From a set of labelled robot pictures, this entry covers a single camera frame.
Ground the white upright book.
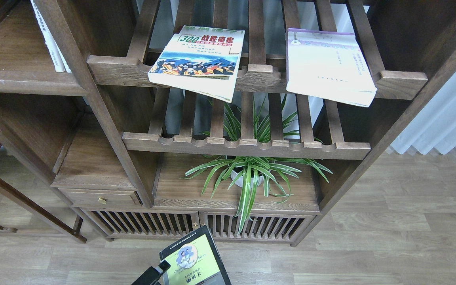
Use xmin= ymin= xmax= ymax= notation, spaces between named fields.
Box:
xmin=30 ymin=0 xmax=71 ymax=73

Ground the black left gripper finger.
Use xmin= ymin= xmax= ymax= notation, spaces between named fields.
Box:
xmin=132 ymin=260 xmax=171 ymax=285

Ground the white purple-edged book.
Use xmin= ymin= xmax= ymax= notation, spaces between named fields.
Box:
xmin=286 ymin=28 xmax=377 ymax=108

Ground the white curtain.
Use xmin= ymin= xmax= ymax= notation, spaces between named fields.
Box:
xmin=390 ymin=72 xmax=456 ymax=154

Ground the dark wooden bookshelf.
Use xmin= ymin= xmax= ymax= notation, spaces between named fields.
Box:
xmin=0 ymin=0 xmax=456 ymax=247

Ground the white plant pot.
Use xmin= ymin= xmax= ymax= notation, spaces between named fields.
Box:
xmin=230 ymin=167 xmax=264 ymax=188

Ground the colourful cover paperback book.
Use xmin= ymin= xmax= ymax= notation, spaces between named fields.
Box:
xmin=147 ymin=25 xmax=245 ymax=103

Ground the brass drawer knob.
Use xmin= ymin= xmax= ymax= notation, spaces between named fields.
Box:
xmin=97 ymin=196 xmax=108 ymax=205

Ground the green spider plant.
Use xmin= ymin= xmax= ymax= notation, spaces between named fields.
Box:
xmin=182 ymin=99 xmax=333 ymax=234

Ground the black and green book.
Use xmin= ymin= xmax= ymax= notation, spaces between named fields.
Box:
xmin=160 ymin=226 xmax=231 ymax=285

